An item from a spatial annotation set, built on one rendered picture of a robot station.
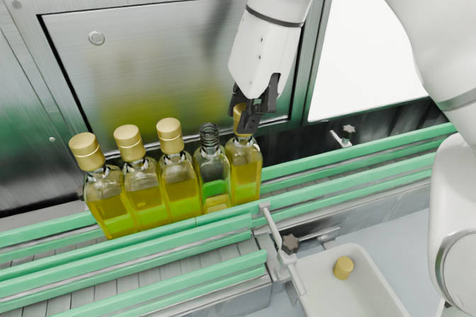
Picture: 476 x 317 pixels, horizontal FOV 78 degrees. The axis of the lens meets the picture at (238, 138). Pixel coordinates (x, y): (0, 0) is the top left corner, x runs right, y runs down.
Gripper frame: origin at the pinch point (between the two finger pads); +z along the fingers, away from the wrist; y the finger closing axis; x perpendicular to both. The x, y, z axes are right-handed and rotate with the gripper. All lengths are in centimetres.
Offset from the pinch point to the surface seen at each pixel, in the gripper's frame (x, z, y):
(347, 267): 26.2, 28.0, 15.2
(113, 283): -19.0, 33.1, 6.6
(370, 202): 34.5, 19.4, 6.1
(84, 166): -22.4, 8.4, 1.4
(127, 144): -16.9, 4.4, 1.6
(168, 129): -11.5, 2.0, 1.4
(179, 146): -9.7, 4.9, 1.6
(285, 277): 8.7, 23.3, 16.1
